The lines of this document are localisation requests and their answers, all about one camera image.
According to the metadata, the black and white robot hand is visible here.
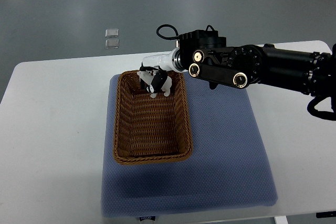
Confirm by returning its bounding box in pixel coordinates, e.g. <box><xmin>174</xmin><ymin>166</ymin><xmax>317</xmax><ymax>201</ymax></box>
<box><xmin>139</xmin><ymin>48</ymin><xmax>183</xmax><ymax>74</ymax></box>

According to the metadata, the black cable loop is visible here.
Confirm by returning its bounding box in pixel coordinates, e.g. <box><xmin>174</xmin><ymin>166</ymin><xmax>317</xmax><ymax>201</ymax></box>
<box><xmin>156</xmin><ymin>24</ymin><xmax>180</xmax><ymax>41</ymax></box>

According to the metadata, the brown wicker basket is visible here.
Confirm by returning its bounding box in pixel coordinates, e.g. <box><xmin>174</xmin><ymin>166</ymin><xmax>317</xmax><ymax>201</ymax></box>
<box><xmin>113</xmin><ymin>70</ymin><xmax>193</xmax><ymax>165</ymax></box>

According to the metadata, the lower clear floor plate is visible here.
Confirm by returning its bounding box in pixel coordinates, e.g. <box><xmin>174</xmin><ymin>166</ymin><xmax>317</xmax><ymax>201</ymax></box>
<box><xmin>105</xmin><ymin>39</ymin><xmax>119</xmax><ymax>49</ymax></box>

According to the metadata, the upper clear floor plate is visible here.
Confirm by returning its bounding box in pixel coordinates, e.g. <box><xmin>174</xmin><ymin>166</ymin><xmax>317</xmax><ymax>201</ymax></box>
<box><xmin>105</xmin><ymin>28</ymin><xmax>119</xmax><ymax>38</ymax></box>

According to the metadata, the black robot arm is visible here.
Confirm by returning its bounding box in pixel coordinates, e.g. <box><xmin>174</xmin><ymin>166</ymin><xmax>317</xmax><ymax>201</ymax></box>
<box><xmin>173</xmin><ymin>25</ymin><xmax>335</xmax><ymax>121</ymax></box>

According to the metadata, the clear floor plate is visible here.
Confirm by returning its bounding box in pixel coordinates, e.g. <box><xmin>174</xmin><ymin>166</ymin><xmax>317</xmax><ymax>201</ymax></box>
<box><xmin>105</xmin><ymin>28</ymin><xmax>119</xmax><ymax>38</ymax></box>
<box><xmin>105</xmin><ymin>39</ymin><xmax>119</xmax><ymax>49</ymax></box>

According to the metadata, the blue grey foam mat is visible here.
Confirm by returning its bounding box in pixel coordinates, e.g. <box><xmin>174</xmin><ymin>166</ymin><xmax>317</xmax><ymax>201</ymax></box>
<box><xmin>101</xmin><ymin>75</ymin><xmax>278</xmax><ymax>218</ymax></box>

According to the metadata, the white bear figurine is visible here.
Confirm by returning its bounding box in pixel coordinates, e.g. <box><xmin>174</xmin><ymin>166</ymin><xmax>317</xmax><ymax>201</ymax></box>
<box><xmin>137</xmin><ymin>70</ymin><xmax>172</xmax><ymax>98</ymax></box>

